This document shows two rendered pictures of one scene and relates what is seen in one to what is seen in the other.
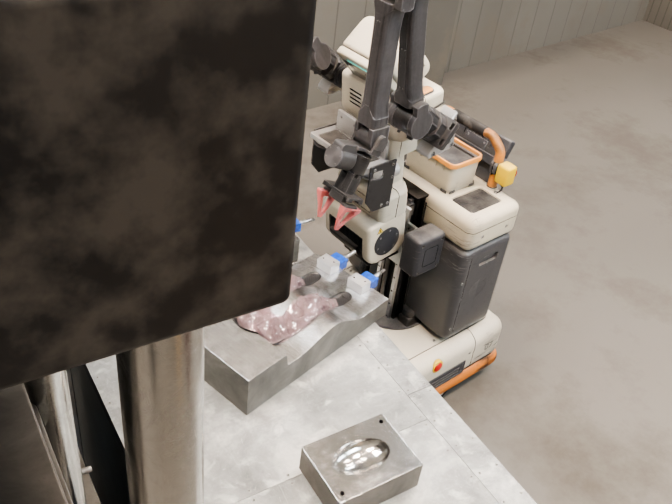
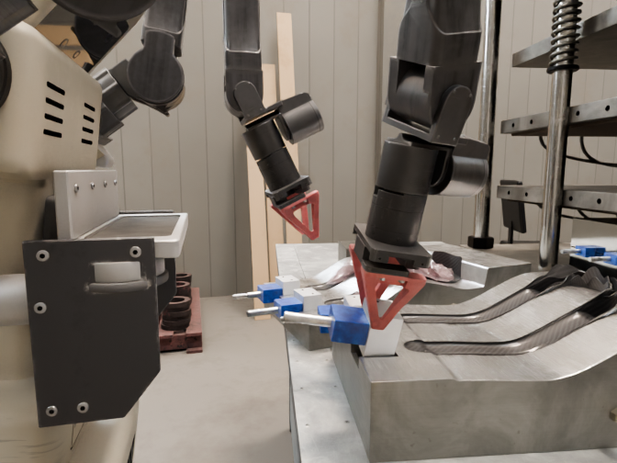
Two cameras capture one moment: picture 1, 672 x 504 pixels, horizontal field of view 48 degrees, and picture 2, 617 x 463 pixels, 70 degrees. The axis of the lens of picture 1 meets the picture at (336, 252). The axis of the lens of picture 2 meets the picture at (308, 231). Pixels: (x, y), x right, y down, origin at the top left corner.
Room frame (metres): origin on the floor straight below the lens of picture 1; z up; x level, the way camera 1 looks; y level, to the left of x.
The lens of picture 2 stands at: (2.27, 0.41, 1.10)
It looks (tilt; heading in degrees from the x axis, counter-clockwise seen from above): 8 degrees down; 211
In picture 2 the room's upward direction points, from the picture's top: straight up
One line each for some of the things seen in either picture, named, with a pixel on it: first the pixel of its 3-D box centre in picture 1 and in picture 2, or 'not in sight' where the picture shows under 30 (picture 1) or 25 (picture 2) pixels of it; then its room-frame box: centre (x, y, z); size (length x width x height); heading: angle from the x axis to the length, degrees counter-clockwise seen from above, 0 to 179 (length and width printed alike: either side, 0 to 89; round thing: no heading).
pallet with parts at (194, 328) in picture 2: not in sight; (144, 300); (0.29, -2.09, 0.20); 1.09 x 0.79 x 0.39; 43
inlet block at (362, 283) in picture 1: (369, 279); (264, 293); (1.58, -0.10, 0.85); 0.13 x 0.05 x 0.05; 143
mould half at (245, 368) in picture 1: (285, 316); (393, 286); (1.39, 0.10, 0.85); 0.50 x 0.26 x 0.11; 143
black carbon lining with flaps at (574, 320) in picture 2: not in sight; (516, 306); (1.63, 0.36, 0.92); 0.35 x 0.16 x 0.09; 126
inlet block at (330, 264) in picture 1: (339, 260); (283, 309); (1.64, -0.01, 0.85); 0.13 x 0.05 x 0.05; 143
